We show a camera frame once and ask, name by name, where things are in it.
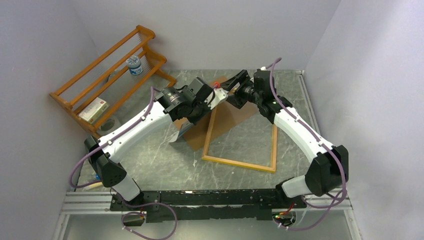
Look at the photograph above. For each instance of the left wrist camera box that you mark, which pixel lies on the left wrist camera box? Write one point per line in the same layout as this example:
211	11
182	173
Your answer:
218	94

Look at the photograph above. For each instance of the orange wooden shelf rack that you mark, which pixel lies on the orange wooden shelf rack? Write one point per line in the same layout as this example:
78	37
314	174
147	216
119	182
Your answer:
109	78

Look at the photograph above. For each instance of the yellow wooden picture frame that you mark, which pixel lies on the yellow wooden picture frame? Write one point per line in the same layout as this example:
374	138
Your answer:
273	154

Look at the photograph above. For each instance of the white blue lidded jar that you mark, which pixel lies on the white blue lidded jar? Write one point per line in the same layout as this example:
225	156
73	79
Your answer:
134	65

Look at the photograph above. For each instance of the building and sky photo print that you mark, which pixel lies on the building and sky photo print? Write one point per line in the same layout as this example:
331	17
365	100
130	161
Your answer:
187	125

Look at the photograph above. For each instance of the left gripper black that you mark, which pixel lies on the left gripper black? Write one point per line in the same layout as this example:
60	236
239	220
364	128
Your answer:
195	120

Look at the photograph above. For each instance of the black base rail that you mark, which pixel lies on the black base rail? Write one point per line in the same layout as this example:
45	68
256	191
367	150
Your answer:
260	204

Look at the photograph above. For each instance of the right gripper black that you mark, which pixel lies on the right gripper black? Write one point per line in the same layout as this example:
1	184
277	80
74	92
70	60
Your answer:
240	78

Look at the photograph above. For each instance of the brown cardboard backing board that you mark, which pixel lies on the brown cardboard backing board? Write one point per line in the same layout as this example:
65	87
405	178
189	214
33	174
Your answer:
226	117

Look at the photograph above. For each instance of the yellow glue stick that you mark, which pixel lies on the yellow glue stick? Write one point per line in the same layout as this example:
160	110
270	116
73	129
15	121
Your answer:
93	186

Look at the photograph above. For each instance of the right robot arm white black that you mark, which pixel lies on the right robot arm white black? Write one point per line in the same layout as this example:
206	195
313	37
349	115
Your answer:
328	163

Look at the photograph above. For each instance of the white red cardboard box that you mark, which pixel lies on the white red cardboard box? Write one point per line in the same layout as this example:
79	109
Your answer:
93	110

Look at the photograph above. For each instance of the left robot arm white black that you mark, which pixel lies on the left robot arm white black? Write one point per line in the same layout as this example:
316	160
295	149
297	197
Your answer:
106	153

